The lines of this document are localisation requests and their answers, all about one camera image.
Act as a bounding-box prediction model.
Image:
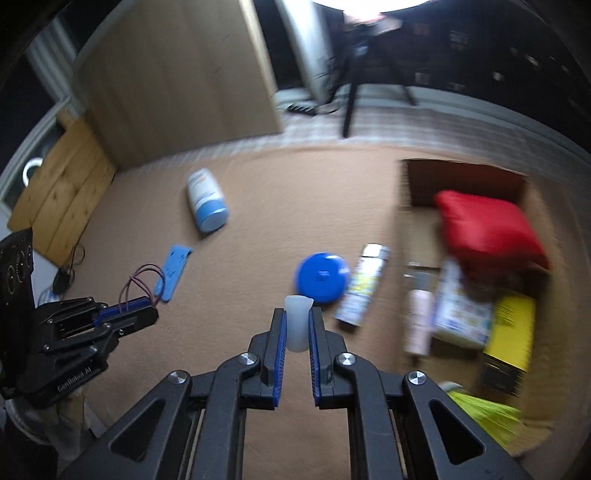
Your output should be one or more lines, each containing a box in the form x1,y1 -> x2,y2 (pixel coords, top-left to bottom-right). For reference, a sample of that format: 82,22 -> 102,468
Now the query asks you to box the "blue folding phone stand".
154,244 -> 194,303

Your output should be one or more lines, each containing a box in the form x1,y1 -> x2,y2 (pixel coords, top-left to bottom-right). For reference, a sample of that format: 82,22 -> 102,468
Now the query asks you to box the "pink tube with grey cap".
403,272 -> 435,356

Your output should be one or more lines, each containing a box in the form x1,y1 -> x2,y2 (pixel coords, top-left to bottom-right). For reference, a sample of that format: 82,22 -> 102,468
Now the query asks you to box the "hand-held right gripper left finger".
60,308 -> 287,480

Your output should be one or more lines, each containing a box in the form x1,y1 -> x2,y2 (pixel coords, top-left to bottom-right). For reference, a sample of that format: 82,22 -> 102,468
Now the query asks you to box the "white frame post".
274,0 -> 335,109

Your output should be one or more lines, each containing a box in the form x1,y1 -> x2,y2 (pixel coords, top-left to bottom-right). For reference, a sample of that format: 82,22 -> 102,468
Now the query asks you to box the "cardboard box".
397,158 -> 561,457

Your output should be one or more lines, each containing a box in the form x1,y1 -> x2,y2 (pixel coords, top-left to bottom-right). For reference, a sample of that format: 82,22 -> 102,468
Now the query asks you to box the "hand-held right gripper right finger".
308,307 -> 532,480

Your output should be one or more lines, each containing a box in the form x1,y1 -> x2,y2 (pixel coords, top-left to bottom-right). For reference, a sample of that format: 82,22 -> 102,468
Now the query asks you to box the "small translucent cup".
284,295 -> 315,354

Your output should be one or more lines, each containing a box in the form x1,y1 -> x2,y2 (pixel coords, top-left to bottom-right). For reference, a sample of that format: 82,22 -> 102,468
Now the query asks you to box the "black tripod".
323,9 -> 419,139

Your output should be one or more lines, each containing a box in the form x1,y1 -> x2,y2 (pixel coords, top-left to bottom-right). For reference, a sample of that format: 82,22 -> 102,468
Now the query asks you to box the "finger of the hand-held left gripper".
34,295 -> 155,334
41,305 -> 160,365

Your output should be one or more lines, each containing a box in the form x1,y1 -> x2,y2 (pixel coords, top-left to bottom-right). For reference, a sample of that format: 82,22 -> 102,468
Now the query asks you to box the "dark cabinet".
406,0 -> 591,153

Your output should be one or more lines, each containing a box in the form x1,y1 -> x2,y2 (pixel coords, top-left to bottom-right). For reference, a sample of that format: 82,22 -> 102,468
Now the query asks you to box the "white and blue bottle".
186,168 -> 230,234

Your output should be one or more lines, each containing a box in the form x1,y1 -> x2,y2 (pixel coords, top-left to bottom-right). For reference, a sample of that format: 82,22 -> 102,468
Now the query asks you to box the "black power adapter with cable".
52,244 -> 86,296

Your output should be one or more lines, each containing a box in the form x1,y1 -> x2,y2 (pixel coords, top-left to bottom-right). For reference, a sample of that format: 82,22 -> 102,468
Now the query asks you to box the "white patterned lighter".
333,244 -> 391,328

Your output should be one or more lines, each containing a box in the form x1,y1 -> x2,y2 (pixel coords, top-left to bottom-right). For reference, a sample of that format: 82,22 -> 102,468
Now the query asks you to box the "blue round case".
295,251 -> 350,306

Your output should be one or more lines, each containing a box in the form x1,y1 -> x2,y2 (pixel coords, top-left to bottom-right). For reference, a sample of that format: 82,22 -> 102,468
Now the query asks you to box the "yellow and black card package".
480,293 -> 536,395

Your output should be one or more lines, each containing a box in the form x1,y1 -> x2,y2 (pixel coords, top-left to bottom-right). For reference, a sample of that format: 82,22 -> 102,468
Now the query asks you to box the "purple cable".
119,263 -> 164,308

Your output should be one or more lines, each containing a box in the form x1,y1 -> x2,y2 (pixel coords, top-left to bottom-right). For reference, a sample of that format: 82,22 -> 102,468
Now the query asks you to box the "wooden plank panel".
7,111 -> 118,266

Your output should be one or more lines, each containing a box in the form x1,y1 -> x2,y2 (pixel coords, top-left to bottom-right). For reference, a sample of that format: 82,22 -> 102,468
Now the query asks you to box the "patterned tissue packet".
431,258 -> 492,349

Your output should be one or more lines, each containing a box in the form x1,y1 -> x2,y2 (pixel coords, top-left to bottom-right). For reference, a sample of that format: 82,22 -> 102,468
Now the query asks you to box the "red fabric pouch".
434,190 -> 551,278

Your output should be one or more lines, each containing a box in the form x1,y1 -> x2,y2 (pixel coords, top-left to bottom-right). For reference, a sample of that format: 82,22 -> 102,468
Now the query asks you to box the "yellow-green shuttlecock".
438,381 -> 525,446

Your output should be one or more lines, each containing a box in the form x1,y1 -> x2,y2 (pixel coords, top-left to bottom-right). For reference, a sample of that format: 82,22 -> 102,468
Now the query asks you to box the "light wooden board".
69,0 -> 284,169

